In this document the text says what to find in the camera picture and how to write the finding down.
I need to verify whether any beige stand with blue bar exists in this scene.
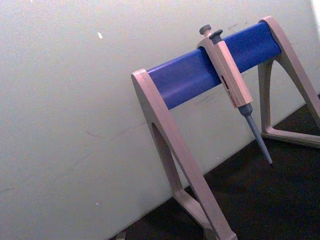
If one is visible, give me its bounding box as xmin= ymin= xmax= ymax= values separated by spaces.
xmin=110 ymin=15 xmax=320 ymax=240

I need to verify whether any beige pipette with grey tip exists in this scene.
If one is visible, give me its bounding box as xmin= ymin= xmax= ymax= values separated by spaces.
xmin=196 ymin=24 xmax=274 ymax=168

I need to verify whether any black table cloth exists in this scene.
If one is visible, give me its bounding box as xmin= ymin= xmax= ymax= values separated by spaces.
xmin=113 ymin=93 xmax=320 ymax=240

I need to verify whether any plain pale wall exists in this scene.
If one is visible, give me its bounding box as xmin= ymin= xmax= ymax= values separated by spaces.
xmin=0 ymin=0 xmax=320 ymax=240

